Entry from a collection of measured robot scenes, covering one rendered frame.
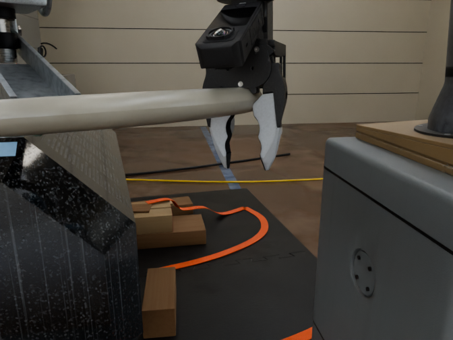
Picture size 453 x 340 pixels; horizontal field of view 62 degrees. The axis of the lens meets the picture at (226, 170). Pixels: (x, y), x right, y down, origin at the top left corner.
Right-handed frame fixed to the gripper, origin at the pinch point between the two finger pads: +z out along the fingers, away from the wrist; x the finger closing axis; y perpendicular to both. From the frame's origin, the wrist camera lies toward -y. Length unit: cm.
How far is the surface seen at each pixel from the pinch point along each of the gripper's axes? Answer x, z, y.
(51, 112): 9.0, -7.2, -20.1
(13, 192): 58, 12, 14
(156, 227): 93, 64, 124
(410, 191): -19.4, 5.1, 9.6
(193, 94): 1.4, -8.2, -10.5
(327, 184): -6.5, 10.7, 32.2
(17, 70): 66, -14, 27
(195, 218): 83, 67, 151
